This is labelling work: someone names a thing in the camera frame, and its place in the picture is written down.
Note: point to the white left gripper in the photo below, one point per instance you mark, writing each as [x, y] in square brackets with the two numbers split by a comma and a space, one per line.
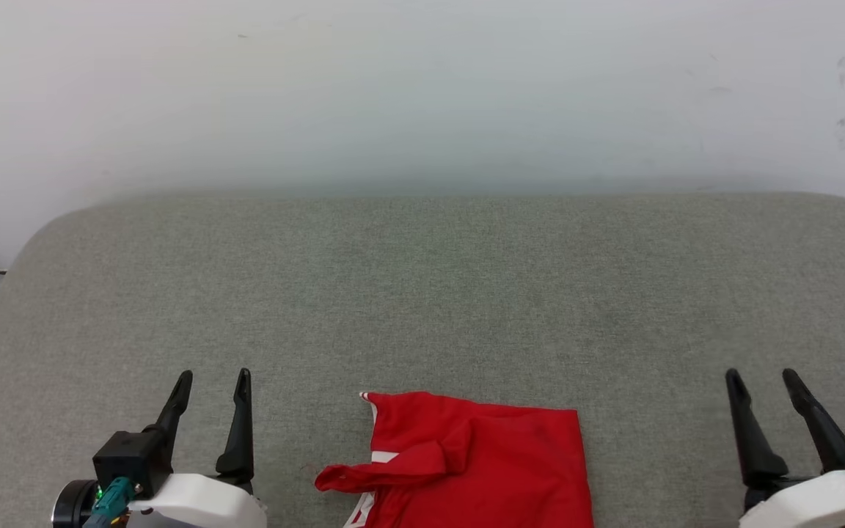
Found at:
[202, 506]

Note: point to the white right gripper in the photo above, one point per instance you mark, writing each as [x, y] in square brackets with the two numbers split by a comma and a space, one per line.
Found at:
[826, 502]

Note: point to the red shirt with white stripes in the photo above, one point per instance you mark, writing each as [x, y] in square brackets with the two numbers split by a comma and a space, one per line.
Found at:
[496, 462]

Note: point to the black round cap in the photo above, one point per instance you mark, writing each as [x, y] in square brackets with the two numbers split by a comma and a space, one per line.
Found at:
[72, 506]

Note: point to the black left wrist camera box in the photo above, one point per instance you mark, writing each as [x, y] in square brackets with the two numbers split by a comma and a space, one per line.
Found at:
[133, 458]

